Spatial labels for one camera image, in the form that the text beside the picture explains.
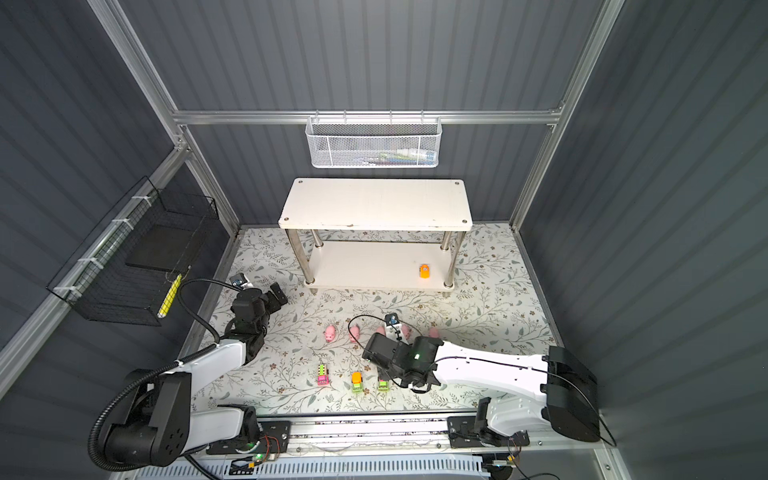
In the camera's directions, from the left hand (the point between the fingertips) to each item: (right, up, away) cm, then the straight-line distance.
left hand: (264, 290), depth 89 cm
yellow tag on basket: (-13, +1, -21) cm, 24 cm away
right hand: (+38, -18, -11) cm, 44 cm away
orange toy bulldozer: (+49, +5, +8) cm, 50 cm away
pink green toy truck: (+20, -23, -8) cm, 31 cm away
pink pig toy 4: (+51, -13, +2) cm, 53 cm away
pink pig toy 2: (+28, -13, +2) cm, 31 cm away
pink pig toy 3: (+35, -12, +2) cm, 37 cm away
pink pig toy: (+20, -13, +1) cm, 24 cm away
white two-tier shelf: (+33, +19, +30) cm, 49 cm away
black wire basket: (-26, +7, -18) cm, 32 cm away
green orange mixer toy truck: (+29, -24, -8) cm, 39 cm away
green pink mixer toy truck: (+36, -24, -10) cm, 45 cm away
